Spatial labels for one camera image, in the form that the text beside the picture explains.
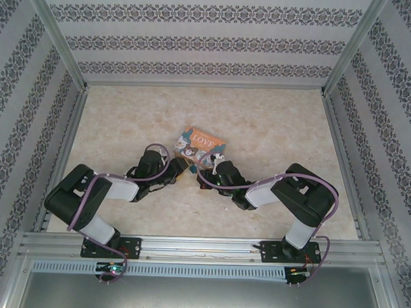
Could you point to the aluminium right frame post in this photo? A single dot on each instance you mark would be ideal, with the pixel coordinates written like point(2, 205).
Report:
point(354, 44)

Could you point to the left controller circuit board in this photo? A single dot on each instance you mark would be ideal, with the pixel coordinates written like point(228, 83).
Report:
point(111, 268)

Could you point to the aluminium frame post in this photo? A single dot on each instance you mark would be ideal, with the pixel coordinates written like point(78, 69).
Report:
point(354, 44)
point(57, 37)

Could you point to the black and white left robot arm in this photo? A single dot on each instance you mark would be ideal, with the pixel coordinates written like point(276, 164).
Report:
point(89, 197)

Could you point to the controller circuit board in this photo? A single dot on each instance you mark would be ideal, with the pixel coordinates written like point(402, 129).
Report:
point(111, 268)
point(299, 271)

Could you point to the colourful LOVE picture book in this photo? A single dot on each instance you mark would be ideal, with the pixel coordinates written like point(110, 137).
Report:
point(200, 145)

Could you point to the aluminium back frame rail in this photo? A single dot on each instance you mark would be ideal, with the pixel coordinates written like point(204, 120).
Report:
point(204, 86)

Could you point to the aluminium mounting rail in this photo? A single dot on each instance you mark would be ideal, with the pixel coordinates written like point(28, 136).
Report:
point(202, 246)

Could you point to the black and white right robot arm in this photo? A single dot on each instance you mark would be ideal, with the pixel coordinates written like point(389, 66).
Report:
point(301, 201)

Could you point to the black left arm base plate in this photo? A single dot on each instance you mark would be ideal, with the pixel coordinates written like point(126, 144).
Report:
point(128, 247)

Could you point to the right controller circuit board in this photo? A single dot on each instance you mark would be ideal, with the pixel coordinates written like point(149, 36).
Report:
point(299, 271)

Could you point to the aluminium left frame post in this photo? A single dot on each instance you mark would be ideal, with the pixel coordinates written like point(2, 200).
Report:
point(57, 37)

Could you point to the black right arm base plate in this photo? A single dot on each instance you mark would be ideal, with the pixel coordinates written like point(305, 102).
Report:
point(269, 252)

